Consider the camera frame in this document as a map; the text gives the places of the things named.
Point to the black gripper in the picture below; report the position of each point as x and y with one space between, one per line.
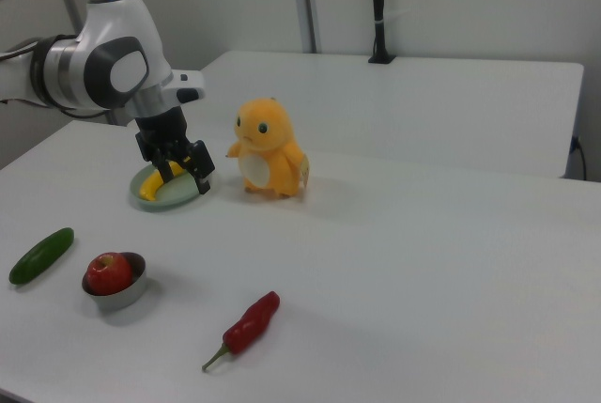
162 133

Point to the green cucumber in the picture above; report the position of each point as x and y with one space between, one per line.
41 256

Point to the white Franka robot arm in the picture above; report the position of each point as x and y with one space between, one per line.
117 36

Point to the silver metal bowl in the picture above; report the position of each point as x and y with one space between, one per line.
134 283

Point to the pale green plate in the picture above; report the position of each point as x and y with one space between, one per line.
176 194

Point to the yellow banana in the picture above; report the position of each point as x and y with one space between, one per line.
149 188

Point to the orange plush toy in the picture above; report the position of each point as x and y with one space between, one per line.
267 149

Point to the red apple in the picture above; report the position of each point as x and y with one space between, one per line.
108 274

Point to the red chili pepper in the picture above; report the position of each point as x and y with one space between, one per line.
251 320

